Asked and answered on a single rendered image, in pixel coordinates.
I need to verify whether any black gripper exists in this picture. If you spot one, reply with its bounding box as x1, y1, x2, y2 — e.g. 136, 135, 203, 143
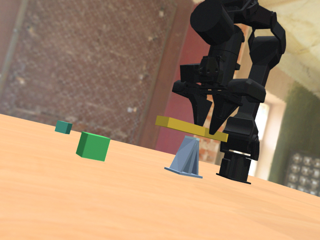
172, 50, 266, 135

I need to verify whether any yellow bar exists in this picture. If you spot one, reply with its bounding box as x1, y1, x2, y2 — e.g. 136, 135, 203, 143
155, 116, 228, 142

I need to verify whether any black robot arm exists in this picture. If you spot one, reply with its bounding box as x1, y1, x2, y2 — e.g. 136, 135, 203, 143
180, 0, 286, 184

